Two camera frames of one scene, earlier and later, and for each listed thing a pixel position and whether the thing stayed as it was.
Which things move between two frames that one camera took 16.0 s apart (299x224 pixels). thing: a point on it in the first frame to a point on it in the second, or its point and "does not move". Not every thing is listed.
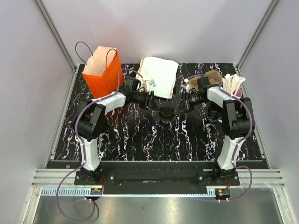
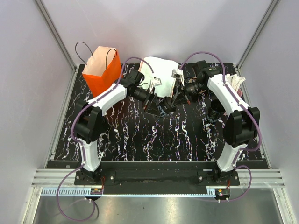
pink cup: (239, 93) does not move
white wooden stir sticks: (231, 83) does not move
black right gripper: (182, 106) to (180, 98)
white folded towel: (163, 72) does not move
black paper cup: (214, 111) does not move
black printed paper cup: (166, 121) to (166, 106)
